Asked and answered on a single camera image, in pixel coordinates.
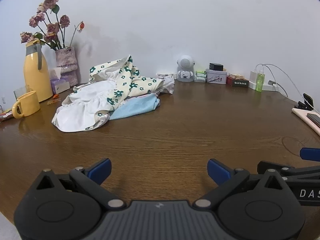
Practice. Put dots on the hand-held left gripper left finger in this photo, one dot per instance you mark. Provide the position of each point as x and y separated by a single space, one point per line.
101 169

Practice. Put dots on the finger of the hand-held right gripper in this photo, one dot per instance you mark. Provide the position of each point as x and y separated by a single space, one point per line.
290 170
311 154

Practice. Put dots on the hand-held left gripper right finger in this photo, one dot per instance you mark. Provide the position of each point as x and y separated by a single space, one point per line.
218 171

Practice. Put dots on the cream garment with teal flowers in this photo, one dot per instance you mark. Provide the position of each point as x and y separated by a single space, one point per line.
82 105

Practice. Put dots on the black phone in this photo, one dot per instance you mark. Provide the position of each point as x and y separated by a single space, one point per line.
314 118

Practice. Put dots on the pink notebook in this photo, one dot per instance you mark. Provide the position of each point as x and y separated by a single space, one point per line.
303 116

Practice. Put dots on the black clip phone holder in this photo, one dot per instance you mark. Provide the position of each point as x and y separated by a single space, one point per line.
306 102

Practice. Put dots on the light blue garment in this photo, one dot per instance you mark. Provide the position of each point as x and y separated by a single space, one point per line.
135 107

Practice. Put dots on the white power strip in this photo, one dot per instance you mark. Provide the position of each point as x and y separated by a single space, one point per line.
268 87

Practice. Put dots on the orange snack wrapper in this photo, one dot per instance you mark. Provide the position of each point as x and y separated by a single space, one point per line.
53 101

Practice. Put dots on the green liquid bottle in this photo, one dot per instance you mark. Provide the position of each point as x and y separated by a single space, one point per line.
259 82

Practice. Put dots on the dark red box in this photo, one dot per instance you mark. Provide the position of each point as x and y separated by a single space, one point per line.
237 82

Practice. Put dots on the purple tissue box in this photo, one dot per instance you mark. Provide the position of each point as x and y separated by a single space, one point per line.
60 86

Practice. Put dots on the grey tin box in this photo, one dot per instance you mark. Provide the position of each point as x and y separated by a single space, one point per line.
216 77

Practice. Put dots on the stack of green boxes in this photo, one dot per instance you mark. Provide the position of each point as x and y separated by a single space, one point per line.
200 77

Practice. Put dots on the white charger block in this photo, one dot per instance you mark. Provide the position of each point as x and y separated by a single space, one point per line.
253 77

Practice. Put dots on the small tan box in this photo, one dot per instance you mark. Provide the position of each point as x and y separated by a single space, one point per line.
236 76

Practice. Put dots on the lilac ruffled garment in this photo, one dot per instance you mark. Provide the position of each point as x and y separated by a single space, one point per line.
168 86

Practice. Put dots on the yellow mug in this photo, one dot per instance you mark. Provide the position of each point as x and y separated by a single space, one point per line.
27 103

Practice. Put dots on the black power adapter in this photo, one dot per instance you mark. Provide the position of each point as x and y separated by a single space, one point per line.
216 66

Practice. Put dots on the white plug strip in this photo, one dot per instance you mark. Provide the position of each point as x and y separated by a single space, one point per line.
165 75

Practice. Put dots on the colourful snack packet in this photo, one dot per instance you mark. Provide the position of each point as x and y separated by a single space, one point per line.
5 115

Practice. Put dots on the white robot speaker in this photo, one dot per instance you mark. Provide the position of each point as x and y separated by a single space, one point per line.
185 66

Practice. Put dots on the clear drinking glass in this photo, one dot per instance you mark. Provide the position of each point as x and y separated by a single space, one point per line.
18 92

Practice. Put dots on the pink fuzzy vase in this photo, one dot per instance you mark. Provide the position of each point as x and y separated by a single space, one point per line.
66 60

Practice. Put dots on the yellow thermos jug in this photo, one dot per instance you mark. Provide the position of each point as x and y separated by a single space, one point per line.
35 75

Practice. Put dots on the dried rose bouquet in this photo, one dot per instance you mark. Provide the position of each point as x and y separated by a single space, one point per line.
51 27

